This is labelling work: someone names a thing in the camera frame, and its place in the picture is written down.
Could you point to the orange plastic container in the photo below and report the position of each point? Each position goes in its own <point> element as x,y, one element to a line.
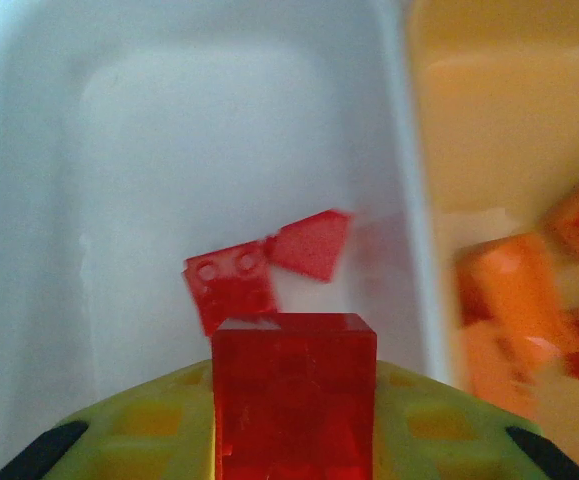
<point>494,125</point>

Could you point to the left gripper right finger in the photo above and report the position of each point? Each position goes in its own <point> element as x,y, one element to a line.
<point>419,430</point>

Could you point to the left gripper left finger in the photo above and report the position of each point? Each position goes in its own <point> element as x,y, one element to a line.
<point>144,430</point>

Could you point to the white plastic container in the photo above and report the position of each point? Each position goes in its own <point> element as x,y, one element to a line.
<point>169,150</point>

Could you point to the red lego brick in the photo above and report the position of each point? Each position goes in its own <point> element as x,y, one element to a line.
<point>309,245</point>
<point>229,295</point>
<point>294,400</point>

